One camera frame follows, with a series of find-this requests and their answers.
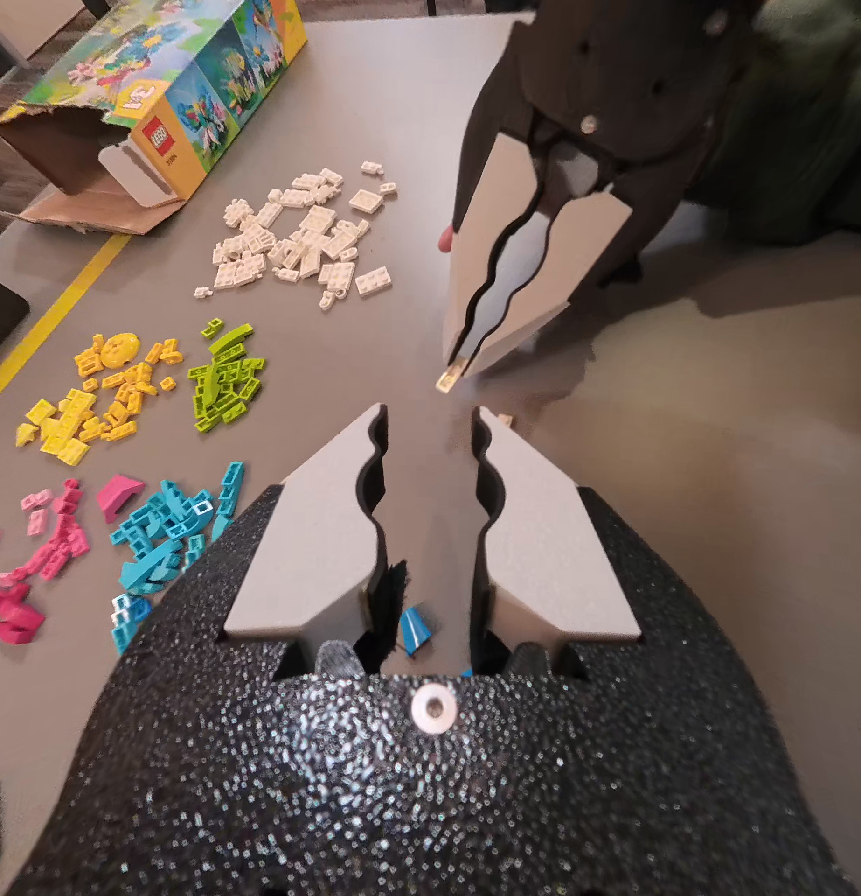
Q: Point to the pile of yellow lego bricks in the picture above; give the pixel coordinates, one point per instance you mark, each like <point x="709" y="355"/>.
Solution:
<point x="74" y="413"/>

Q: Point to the person's right forearm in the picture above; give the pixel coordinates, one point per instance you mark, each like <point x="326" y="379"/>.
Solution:
<point x="787" y="105"/>

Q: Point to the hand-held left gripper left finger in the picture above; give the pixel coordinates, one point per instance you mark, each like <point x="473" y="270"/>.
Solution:
<point x="311" y="546"/>

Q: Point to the blue wedge plate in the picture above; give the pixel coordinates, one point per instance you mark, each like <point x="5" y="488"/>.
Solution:
<point x="415" y="630"/>

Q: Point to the black power bank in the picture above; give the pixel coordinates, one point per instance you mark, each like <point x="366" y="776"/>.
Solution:
<point x="0" y="315"/>

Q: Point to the magenta slope brick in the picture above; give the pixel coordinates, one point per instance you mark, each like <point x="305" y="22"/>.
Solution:
<point x="119" y="493"/>

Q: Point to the pile of lime lego bricks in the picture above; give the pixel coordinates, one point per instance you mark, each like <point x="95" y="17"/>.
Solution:
<point x="227" y="385"/>

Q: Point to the pile of pink lego bricks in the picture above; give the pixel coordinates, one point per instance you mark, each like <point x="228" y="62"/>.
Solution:
<point x="60" y="539"/>

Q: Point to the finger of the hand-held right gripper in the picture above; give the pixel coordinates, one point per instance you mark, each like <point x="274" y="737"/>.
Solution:
<point x="577" y="252"/>
<point x="493" y="210"/>

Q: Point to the pile of white lego bricks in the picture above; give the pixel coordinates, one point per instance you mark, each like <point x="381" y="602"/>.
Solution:
<point x="297" y="231"/>

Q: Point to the person's right hand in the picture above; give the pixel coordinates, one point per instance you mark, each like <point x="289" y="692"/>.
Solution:
<point x="446" y="241"/>

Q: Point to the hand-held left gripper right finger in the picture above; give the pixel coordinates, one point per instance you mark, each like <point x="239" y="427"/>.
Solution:
<point x="556" y="553"/>

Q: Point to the yellow tape strip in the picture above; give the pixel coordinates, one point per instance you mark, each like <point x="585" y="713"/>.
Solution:
<point x="53" y="315"/>

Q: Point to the pile of cyan lego bricks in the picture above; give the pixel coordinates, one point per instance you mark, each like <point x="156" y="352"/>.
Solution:
<point x="164" y="532"/>

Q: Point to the colourful cardboard lego box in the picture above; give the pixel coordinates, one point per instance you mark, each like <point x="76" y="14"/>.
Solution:
<point x="192" y="77"/>

